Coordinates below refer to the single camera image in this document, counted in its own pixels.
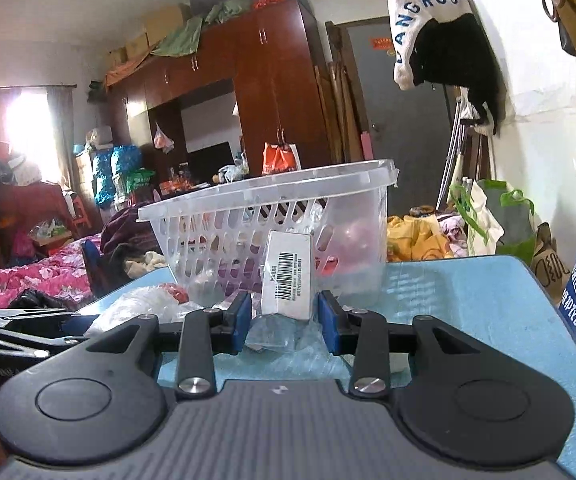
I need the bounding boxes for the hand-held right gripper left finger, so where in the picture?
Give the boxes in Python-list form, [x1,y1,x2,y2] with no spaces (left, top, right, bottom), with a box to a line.
[85,291,254,401]

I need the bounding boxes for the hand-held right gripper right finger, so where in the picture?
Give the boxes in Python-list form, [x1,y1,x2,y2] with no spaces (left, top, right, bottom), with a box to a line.
[318,291,489,401]

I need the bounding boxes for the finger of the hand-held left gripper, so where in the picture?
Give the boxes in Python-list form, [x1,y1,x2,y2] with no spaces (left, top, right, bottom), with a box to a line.
[0,309,78,331]
[0,329,91,358]

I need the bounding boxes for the white printed cardboard box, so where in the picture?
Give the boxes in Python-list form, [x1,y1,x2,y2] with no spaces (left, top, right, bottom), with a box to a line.
[260,230,316,322]

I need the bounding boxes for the pink plastic packet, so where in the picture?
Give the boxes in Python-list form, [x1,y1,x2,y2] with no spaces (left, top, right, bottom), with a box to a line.
[324,214,385,282]

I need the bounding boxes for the clear plastic lattice basket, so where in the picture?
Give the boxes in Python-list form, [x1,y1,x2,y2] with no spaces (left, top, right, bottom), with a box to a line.
[137,159,400,311]

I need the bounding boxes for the clear plastic bag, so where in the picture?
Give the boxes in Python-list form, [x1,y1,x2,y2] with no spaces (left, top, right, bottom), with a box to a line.
[84,282,205,337]
[244,305,330,363]

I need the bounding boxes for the black plastic bag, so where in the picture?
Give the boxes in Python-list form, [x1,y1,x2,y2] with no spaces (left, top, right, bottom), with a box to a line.
[8,287,82,314]

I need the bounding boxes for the pink floral blanket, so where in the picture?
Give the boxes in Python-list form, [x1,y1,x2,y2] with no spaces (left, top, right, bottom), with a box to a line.
[0,232,105,312]

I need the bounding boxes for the red chair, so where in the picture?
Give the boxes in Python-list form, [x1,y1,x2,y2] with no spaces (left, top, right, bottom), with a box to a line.
[0,180,77,242]

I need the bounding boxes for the yellow blanket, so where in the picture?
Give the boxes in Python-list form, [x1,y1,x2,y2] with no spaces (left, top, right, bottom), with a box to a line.
[387,214,470,262]

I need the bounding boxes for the pile of dark clothes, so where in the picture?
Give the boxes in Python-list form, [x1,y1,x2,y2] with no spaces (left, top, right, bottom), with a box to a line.
[100,202,165,262]

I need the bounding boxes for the black television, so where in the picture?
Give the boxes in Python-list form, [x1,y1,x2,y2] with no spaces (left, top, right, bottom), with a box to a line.
[188,141,237,184]

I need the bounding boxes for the orange and white plastic bag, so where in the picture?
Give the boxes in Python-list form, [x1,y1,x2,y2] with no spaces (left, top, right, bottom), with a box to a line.
[262,141,302,177]

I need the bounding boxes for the blue printed sacks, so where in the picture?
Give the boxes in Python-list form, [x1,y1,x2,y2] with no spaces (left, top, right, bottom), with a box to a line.
[90,145,144,207]

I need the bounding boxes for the green plastic bag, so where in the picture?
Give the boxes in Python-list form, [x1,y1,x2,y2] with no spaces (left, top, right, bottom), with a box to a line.
[125,167,157,194]

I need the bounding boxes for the pink plastic bag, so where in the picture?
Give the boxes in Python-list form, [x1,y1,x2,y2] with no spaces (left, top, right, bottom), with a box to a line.
[153,122,175,154]

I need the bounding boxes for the green and white tote bag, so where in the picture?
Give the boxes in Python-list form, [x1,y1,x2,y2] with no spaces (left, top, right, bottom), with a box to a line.
[449,179,540,267]

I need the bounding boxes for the wooden planks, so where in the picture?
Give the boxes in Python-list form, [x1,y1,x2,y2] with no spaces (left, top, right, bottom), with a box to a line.
[315,62,365,167]

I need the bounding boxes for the metal crutches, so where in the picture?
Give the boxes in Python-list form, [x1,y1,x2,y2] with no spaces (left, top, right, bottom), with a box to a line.
[435,87,475,212]

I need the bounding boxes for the grey door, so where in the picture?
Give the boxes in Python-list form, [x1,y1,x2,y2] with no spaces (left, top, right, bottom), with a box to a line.
[340,16,458,212]

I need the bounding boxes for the brown paper bag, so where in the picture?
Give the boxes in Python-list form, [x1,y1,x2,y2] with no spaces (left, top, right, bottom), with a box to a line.
[530,222,572,304]

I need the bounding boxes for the dark red wooden wardrobe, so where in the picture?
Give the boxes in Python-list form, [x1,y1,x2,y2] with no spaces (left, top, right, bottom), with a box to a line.
[105,0,333,197]

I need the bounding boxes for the green cloth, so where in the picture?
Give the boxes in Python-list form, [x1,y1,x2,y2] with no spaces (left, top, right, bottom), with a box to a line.
[150,2,265,59]

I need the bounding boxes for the stack of cardboard boxes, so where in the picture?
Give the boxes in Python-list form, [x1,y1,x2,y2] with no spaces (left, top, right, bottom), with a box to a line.
[107,4,192,69]

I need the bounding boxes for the white and black hoodie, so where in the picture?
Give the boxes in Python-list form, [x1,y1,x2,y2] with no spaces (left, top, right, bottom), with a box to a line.
[387,0,502,137]

